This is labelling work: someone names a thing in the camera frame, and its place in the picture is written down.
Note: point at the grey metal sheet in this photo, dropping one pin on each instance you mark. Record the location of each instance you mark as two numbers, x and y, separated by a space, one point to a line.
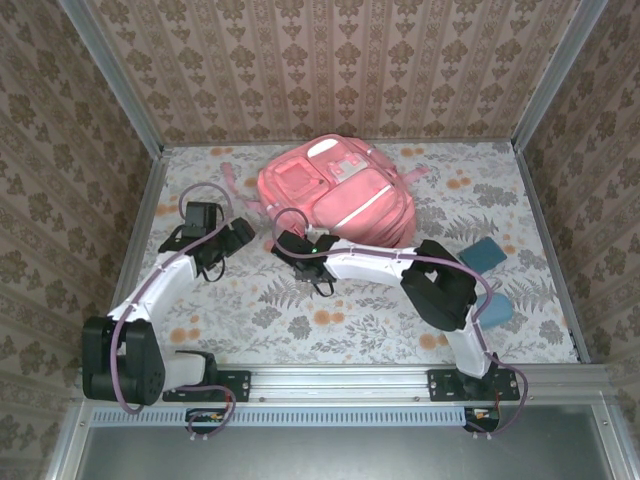
350 455

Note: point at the light blue pencil case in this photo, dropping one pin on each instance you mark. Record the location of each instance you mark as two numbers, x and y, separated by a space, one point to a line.
497 312

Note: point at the aluminium frame post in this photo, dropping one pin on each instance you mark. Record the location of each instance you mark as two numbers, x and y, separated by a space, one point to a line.
119 85
556 75

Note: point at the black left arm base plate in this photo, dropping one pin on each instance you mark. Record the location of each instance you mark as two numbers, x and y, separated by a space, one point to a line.
240 385

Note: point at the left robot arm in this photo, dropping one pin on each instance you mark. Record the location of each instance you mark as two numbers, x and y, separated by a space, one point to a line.
160 285

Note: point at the black controller box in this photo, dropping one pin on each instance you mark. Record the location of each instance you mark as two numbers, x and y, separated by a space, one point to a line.
482 419
205 422

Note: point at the aluminium mounting rail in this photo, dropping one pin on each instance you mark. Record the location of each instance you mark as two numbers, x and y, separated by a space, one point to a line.
340 382

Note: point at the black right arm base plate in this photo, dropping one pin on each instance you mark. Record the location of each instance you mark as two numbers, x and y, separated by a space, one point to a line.
440 385

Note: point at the dark teal pouch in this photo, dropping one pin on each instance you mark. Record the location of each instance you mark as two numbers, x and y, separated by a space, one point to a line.
482 254

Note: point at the pink student backpack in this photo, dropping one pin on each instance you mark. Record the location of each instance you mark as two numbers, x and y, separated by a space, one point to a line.
350 200

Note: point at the aluminium side rail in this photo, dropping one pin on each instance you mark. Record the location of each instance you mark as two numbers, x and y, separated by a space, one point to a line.
142 220
541 220

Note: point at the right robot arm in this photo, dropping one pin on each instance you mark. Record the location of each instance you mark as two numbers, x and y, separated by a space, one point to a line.
365 260

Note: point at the floral tablecloth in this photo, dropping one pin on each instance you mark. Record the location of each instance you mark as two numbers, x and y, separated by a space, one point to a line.
280 345

